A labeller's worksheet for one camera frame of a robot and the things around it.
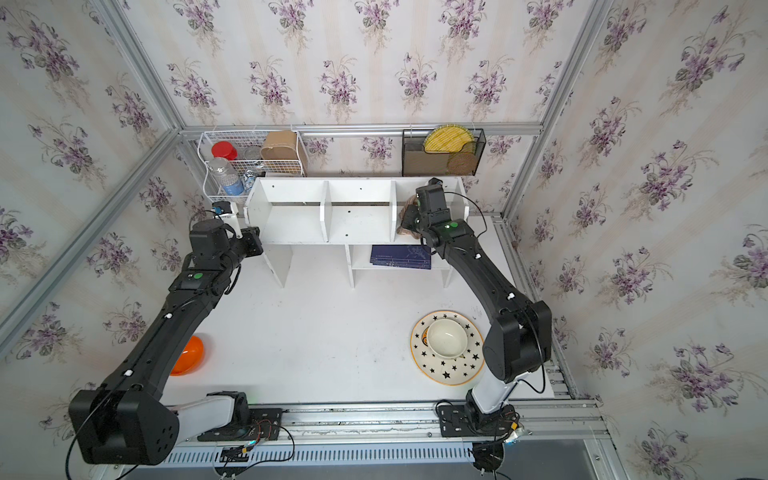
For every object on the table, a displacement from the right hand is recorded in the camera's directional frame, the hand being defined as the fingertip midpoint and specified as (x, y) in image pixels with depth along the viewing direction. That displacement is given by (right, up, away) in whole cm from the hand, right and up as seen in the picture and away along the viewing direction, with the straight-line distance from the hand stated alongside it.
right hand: (412, 214), depth 84 cm
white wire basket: (-51, +17, +9) cm, 55 cm away
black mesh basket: (+3, +19, +17) cm, 26 cm away
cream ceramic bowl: (+10, -36, +1) cm, 38 cm away
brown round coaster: (+18, +18, +13) cm, 28 cm away
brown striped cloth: (-3, -5, -5) cm, 8 cm away
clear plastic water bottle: (-55, +12, +4) cm, 57 cm away
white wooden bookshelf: (-16, 0, +4) cm, 16 cm away
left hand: (-40, -5, -6) cm, 41 cm away
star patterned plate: (+9, -44, -4) cm, 45 cm away
